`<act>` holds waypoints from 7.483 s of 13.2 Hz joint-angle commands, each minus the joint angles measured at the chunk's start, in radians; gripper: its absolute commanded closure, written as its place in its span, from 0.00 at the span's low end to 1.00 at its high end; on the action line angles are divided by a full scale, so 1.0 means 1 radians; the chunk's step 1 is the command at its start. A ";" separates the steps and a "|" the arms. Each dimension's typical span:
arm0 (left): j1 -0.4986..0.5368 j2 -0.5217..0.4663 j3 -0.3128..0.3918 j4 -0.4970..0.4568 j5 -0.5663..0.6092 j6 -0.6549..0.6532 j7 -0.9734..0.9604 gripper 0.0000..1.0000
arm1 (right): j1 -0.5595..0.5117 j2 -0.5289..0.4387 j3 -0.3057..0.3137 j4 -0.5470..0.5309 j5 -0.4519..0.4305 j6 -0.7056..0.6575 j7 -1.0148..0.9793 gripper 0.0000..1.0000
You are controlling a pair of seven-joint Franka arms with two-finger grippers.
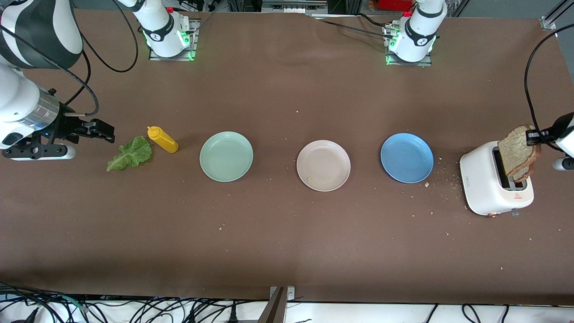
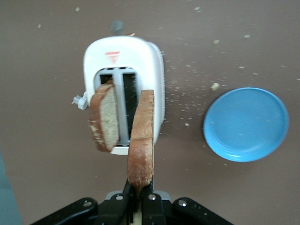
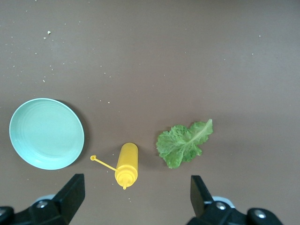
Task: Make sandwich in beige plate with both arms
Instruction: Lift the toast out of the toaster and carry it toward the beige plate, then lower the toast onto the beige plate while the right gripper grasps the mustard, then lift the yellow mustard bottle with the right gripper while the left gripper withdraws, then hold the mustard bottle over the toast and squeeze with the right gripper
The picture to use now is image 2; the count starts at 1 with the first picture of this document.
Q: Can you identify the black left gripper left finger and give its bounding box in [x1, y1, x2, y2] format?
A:
[30, 179, 139, 225]

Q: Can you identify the white toaster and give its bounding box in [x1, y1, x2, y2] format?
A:
[83, 20, 166, 156]

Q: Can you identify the white toaster plug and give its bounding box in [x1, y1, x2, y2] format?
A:
[71, 90, 89, 110]

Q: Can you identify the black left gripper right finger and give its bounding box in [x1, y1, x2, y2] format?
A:
[141, 174, 235, 225]

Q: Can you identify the blue plate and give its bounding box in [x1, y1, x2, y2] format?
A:
[202, 87, 290, 163]

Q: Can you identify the brown bread slice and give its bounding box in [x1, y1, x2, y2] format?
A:
[88, 79, 120, 153]
[127, 90, 155, 225]

